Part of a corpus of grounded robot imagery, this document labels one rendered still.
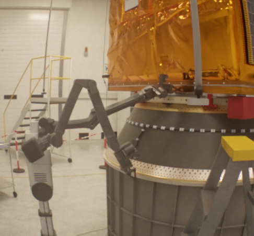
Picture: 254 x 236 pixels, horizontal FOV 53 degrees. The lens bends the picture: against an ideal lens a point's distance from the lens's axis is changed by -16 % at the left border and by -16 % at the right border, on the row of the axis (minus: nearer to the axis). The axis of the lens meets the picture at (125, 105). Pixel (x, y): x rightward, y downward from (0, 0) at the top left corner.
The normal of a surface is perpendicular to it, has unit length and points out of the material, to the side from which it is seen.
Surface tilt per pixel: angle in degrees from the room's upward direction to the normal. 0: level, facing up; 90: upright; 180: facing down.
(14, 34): 90
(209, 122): 62
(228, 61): 91
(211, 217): 87
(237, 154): 90
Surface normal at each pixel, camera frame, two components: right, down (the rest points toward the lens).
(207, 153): -0.33, -0.44
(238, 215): -0.10, 0.04
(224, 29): -0.85, -0.02
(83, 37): 0.47, 0.04
